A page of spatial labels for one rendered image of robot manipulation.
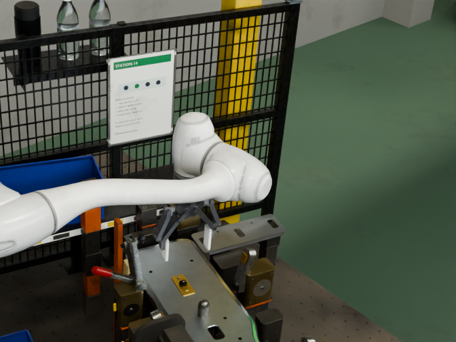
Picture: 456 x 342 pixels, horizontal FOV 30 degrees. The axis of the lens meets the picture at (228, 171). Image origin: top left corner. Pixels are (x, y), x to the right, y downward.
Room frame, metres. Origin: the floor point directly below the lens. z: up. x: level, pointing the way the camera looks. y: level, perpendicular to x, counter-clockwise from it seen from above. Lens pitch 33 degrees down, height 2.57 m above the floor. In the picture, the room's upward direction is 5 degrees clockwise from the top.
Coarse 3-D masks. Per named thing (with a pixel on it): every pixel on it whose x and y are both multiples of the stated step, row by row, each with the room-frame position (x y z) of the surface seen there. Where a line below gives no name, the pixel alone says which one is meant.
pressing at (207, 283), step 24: (144, 264) 1.88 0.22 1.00; (168, 264) 1.89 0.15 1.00; (192, 264) 1.90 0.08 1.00; (168, 288) 1.78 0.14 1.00; (216, 288) 1.80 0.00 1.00; (168, 312) 1.69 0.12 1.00; (192, 312) 1.70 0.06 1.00; (216, 312) 1.71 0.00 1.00; (240, 312) 1.71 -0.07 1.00; (192, 336) 1.61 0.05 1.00; (240, 336) 1.62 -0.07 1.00
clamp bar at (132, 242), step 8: (128, 240) 1.71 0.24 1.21; (136, 240) 1.72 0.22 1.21; (144, 240) 1.72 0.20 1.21; (128, 248) 1.71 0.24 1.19; (136, 248) 1.71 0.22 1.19; (128, 256) 1.72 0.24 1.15; (136, 256) 1.71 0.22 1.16; (128, 264) 1.74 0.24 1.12; (136, 264) 1.71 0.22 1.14; (136, 272) 1.71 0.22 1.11; (136, 280) 1.71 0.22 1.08
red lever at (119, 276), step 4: (92, 268) 1.67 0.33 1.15; (96, 268) 1.67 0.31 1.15; (100, 268) 1.68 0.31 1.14; (104, 268) 1.69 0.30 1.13; (92, 272) 1.67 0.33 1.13; (96, 272) 1.66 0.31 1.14; (100, 272) 1.67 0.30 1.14; (104, 272) 1.67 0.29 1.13; (108, 272) 1.68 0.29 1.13; (112, 272) 1.69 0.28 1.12; (116, 272) 1.71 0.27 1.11; (104, 276) 1.67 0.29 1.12; (108, 276) 1.68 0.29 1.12; (112, 276) 1.69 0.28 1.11; (116, 276) 1.69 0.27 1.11; (120, 276) 1.70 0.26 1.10; (124, 276) 1.71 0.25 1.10; (128, 276) 1.72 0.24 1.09; (124, 280) 1.70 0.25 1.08; (128, 280) 1.71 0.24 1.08; (132, 280) 1.72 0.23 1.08
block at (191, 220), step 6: (168, 204) 2.11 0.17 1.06; (198, 216) 2.09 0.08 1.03; (186, 222) 2.07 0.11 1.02; (192, 222) 2.08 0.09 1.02; (198, 222) 2.09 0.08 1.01; (180, 228) 2.06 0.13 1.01; (186, 228) 2.07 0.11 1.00; (192, 228) 2.08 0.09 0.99; (174, 234) 2.07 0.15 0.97; (180, 234) 2.06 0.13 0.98; (186, 234) 2.07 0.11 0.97; (192, 240) 2.08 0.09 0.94
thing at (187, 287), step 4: (176, 276) 1.84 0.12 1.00; (180, 276) 1.84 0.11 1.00; (184, 276) 1.84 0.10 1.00; (172, 280) 1.82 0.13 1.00; (176, 280) 1.82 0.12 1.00; (180, 280) 1.82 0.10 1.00; (184, 280) 1.81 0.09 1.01; (176, 284) 1.80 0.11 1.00; (180, 284) 1.80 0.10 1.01; (184, 284) 1.80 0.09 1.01; (188, 284) 1.80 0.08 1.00; (180, 288) 1.78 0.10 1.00; (184, 288) 1.79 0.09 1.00; (188, 288) 1.79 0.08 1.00; (192, 288) 1.79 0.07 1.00; (180, 292) 1.77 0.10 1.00; (184, 292) 1.77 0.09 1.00; (188, 292) 1.77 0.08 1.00; (192, 292) 1.77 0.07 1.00
